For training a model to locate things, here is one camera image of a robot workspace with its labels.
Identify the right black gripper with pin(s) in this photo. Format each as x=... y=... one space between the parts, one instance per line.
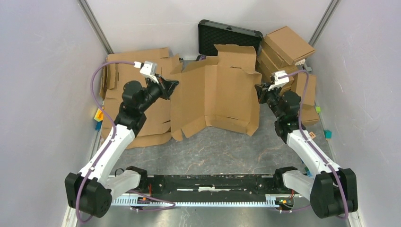
x=262 y=91

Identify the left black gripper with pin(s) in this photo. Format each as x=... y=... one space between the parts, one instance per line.
x=165 y=86

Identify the brown cardboard box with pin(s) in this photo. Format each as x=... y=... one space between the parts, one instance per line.
x=218 y=91

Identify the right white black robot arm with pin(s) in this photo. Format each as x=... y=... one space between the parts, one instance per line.
x=330 y=189

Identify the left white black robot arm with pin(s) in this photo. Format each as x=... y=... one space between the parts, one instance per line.
x=90 y=190

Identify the leaning folded cardboard box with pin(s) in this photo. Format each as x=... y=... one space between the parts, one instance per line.
x=298 y=87

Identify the low folded cardboard box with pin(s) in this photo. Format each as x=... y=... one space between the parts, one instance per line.
x=309 y=116

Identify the stacked folded cardboard boxes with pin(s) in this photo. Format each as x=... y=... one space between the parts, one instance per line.
x=269 y=62

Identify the flat cardboard sheet stack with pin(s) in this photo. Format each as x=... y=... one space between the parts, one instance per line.
x=134 y=100

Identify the white plastic connector piece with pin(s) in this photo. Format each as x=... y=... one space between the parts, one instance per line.
x=301 y=65

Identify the wooden letter block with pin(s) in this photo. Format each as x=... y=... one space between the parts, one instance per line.
x=312 y=135

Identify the teal toy cube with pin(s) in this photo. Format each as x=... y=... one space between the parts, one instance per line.
x=327 y=134

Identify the yellow orange toy block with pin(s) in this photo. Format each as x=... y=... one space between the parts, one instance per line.
x=99 y=115

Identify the black poker chip case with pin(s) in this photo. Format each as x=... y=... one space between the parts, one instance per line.
x=211 y=33

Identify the blue toy blocks stack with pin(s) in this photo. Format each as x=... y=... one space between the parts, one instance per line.
x=308 y=172

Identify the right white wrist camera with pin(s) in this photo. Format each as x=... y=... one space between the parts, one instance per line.
x=280 y=79

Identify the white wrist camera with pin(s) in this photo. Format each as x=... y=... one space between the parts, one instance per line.
x=280 y=79
x=147 y=69

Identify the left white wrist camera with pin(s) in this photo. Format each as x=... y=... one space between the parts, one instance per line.
x=147 y=69

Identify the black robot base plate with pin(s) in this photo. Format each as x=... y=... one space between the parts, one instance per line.
x=211 y=188

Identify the white slotted cable duct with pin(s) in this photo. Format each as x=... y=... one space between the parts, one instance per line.
x=134 y=200

